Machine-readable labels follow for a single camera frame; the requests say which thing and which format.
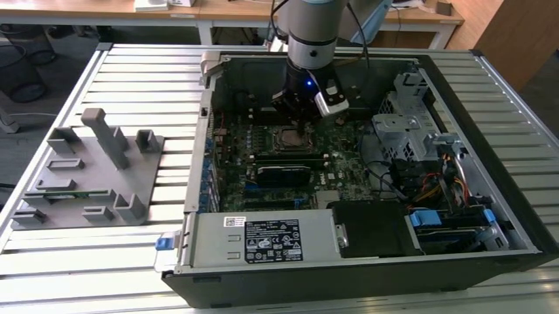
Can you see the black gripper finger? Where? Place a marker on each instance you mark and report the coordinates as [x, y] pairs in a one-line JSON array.
[[289, 108], [315, 118]]

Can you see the silver CPU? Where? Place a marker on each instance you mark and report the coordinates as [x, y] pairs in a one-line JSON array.
[[290, 139]]

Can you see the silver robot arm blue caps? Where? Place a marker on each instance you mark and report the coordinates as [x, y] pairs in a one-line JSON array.
[[313, 36]]

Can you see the black CPU socket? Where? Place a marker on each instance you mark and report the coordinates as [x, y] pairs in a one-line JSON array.
[[277, 148]]

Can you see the green motherboard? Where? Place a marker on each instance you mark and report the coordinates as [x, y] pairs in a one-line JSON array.
[[350, 157]]

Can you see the silver metal drive cage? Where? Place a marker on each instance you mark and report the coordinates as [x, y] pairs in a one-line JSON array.
[[393, 124]]

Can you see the black graphics card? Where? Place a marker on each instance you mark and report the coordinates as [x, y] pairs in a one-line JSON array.
[[283, 176]]

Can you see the silver chipset heatsink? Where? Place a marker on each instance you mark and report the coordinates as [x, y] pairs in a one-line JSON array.
[[328, 198]]

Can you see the black expansion slot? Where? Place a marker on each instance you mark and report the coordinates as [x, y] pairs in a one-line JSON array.
[[271, 204]]

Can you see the black plastic fan shroud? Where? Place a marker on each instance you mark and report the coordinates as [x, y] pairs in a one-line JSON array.
[[376, 229]]

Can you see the small white box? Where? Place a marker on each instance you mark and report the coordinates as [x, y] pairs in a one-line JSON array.
[[181, 2]]

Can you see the blue disk carrier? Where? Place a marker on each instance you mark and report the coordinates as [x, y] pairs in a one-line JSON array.
[[426, 218]]

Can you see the brown cardboard box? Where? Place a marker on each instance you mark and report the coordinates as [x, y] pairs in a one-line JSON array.
[[445, 9]]

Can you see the silver power supply unit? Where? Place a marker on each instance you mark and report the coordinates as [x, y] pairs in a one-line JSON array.
[[206, 238]]

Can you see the small blue plastic clip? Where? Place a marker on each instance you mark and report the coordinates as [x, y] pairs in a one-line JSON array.
[[489, 216]]

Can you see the grey plastic parts rack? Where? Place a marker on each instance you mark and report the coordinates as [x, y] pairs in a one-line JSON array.
[[91, 183]]

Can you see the blue power supply latch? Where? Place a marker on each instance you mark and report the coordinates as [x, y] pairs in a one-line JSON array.
[[162, 244]]

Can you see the black open PC case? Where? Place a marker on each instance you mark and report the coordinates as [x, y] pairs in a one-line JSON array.
[[306, 284]]

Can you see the wooden cabinet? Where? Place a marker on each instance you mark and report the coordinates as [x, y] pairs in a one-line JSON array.
[[516, 32]]

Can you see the green RAM stick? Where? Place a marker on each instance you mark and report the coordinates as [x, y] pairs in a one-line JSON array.
[[83, 195]]

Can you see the black mesh waste basket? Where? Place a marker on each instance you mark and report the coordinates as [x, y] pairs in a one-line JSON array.
[[22, 75], [43, 54]]

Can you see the grey metal stand foot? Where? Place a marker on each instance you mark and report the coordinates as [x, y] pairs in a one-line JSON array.
[[9, 126]]

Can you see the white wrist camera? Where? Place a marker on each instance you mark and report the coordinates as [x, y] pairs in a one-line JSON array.
[[332, 106]]

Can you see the wooden desk white frame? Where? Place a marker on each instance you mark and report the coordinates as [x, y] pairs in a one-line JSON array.
[[87, 13], [426, 17]]

